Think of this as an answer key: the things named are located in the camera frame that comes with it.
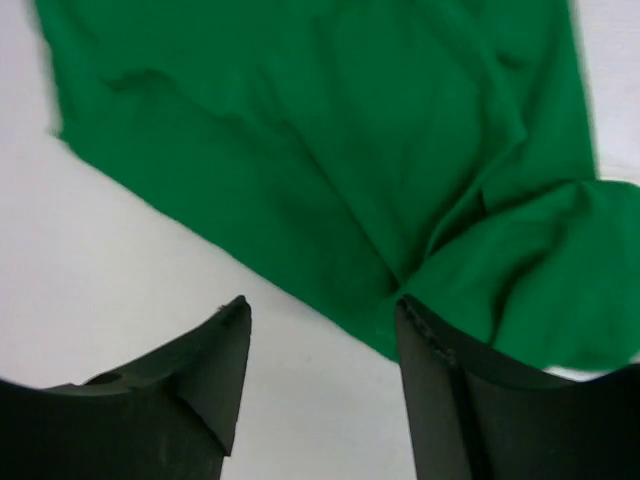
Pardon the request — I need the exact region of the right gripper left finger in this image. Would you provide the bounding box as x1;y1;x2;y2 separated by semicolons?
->
1;296;252;479

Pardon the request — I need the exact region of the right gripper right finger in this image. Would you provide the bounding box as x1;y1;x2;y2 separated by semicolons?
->
395;298;639;479

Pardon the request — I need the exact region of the green t shirt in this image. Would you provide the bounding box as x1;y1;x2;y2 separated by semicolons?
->
34;1;639;370

